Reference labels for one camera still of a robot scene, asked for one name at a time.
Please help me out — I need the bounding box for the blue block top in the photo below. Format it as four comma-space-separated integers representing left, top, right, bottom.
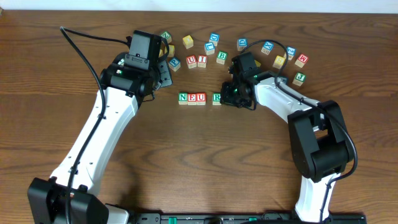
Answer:
209, 33, 220, 47

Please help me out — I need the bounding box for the green Z block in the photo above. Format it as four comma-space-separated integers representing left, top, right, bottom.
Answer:
160, 31, 172, 44

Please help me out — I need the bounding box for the blue L block upper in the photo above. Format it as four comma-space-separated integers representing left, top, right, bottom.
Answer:
204, 42, 215, 55

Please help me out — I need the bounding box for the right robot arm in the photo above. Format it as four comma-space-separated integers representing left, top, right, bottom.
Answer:
220, 52, 358, 223

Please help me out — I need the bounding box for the green J block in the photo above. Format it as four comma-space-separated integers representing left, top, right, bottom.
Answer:
292, 72, 307, 86

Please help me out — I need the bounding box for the red M block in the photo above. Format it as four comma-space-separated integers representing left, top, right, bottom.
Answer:
295, 54, 308, 68

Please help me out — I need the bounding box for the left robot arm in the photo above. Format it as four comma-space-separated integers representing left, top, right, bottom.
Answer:
27, 30, 172, 223

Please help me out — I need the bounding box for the yellow block top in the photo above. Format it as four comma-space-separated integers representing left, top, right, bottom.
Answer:
183, 35, 194, 49

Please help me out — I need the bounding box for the blue P block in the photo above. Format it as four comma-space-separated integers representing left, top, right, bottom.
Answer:
169, 57, 181, 72

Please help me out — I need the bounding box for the red I block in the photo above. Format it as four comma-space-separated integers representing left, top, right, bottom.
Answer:
197, 55, 208, 68

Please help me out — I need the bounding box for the blue X block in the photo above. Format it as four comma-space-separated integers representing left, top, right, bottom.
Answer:
261, 41, 274, 55

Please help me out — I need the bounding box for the yellow S block right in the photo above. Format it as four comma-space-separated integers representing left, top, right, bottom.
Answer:
272, 55, 285, 69

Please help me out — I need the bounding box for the green B block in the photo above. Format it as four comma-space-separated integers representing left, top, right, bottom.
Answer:
216, 50, 228, 65

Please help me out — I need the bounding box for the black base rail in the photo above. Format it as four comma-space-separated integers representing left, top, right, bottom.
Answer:
105, 211, 368, 224

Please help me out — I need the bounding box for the blue D block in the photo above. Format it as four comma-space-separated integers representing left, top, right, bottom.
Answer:
237, 38, 248, 51

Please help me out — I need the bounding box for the blue 2 block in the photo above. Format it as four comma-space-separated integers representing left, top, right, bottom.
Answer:
286, 46, 296, 60

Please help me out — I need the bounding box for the blue 5 block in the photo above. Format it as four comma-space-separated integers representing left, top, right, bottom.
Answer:
279, 76, 289, 85

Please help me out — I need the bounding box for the red u block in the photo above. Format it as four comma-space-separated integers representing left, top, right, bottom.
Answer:
186, 55, 197, 69
196, 93, 206, 105

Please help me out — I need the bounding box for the red E block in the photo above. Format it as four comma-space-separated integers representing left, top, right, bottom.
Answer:
187, 93, 197, 105

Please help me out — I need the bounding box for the green N block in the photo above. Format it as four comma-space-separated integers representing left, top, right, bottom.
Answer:
178, 92, 188, 105

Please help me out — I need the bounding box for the yellow S block left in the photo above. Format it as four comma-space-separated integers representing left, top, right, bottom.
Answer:
168, 45, 175, 57

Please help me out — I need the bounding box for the yellow s block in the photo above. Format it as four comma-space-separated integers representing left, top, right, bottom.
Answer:
272, 55, 285, 69
168, 45, 175, 57

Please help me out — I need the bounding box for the green R block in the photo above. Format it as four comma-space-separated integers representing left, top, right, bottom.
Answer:
212, 93, 221, 105

